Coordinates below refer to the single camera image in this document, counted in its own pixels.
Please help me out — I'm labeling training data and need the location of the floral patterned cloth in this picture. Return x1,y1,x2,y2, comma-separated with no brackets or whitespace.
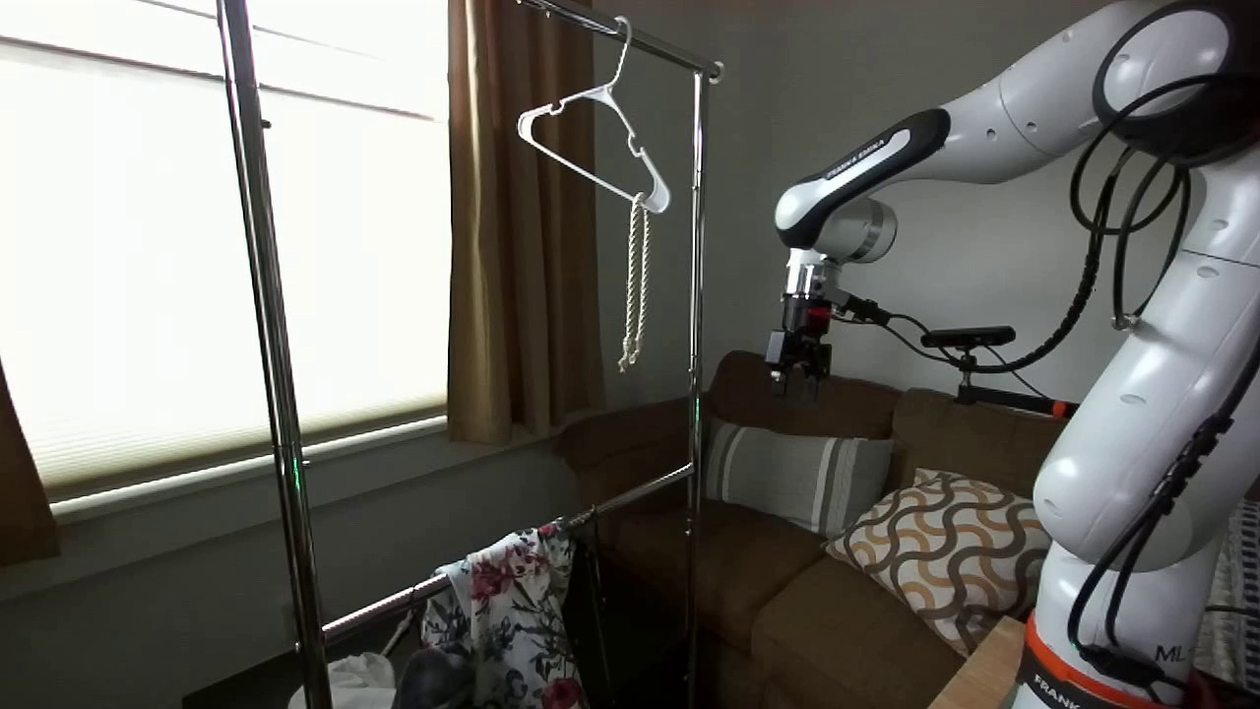
421,519,587,709

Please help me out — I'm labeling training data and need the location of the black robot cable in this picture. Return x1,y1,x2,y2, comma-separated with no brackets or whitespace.
837,0,1236,380

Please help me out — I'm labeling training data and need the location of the grey striped pillow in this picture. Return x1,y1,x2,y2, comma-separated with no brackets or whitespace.
705,422,892,536

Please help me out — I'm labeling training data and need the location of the chrome clothes rack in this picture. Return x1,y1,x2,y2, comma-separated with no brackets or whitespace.
214,0,723,709

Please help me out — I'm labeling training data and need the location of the brown sofa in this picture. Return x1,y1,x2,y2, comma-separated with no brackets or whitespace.
559,350,1060,709

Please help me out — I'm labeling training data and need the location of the white plastic coat hanger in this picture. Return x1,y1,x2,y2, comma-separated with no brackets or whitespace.
517,15,675,216

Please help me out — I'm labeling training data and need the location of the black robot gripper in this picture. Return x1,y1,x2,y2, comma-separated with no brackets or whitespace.
769,248,833,380

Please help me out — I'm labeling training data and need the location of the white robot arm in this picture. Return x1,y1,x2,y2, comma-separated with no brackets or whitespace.
772,0,1260,709

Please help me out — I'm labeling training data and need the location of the white braided rope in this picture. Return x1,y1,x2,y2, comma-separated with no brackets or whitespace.
616,192,659,380

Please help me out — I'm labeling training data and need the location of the brown curtain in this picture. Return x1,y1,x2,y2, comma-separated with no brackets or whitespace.
444,0,601,447

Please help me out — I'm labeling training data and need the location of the black camera on stand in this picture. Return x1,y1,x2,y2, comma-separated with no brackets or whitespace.
923,326,1055,415

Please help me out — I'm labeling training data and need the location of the brown wavy patterned pillow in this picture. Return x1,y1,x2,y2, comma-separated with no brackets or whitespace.
827,468,1047,655

